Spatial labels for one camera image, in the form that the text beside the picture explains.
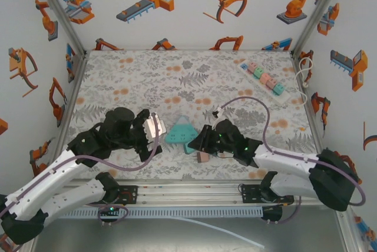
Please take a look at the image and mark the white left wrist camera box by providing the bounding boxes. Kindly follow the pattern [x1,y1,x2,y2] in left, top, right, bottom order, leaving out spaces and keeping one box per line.
[143,112,168,144]

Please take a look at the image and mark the aluminium side rail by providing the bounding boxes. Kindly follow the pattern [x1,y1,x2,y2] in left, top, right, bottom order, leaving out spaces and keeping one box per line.
[290,51,334,181]
[48,51,91,183]

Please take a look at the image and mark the white slotted cable duct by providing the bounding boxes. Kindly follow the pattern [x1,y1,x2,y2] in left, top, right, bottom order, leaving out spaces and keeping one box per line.
[40,207,263,218]

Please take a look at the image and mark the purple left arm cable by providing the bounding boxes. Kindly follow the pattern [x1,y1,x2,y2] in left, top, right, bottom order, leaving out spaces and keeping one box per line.
[0,113,163,227]

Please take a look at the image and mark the teal triangular socket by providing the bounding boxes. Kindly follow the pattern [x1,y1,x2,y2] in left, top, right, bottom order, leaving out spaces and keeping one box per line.
[164,115,199,146]

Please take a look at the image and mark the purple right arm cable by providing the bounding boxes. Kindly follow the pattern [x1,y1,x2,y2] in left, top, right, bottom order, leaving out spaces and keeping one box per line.
[216,96,366,226]

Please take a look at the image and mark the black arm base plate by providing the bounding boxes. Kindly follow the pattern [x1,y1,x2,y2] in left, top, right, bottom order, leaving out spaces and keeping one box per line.
[240,183,295,205]
[100,185,139,205]

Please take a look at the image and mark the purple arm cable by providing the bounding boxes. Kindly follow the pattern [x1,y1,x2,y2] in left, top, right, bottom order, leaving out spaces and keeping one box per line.
[0,113,163,227]
[216,96,366,226]

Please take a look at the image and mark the circuit board with green light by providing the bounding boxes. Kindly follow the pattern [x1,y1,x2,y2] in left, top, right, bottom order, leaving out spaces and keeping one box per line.
[98,204,122,217]

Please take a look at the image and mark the aluminium frame post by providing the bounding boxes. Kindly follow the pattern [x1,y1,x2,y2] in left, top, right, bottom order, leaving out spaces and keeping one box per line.
[29,0,88,57]
[290,0,350,57]

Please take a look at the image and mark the aluminium frame rails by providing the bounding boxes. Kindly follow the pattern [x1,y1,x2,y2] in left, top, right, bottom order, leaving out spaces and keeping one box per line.
[28,180,350,208]

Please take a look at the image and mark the floral table mat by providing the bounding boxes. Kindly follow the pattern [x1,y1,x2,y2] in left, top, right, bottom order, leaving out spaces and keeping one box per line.
[55,49,328,181]

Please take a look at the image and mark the white power strip cable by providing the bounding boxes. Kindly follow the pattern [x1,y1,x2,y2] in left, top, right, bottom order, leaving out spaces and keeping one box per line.
[295,57,313,105]

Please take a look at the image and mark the white power strip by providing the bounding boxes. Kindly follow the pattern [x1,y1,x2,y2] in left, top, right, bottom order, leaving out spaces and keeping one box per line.
[237,59,292,105]

